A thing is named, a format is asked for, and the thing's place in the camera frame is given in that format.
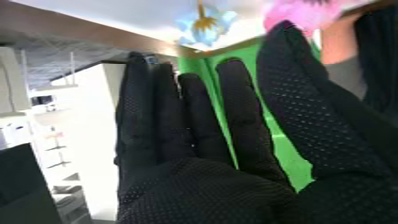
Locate white sheet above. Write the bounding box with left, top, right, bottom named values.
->
left=6, top=0, right=379, bottom=53

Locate pale blue flower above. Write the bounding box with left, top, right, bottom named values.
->
left=173, top=0, right=239, bottom=48

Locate pink flower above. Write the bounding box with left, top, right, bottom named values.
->
left=260, top=0, right=346, bottom=34

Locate person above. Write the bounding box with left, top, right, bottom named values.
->
left=315, top=0, right=398, bottom=124

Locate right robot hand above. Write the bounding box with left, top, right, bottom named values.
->
left=113, top=20, right=398, bottom=224

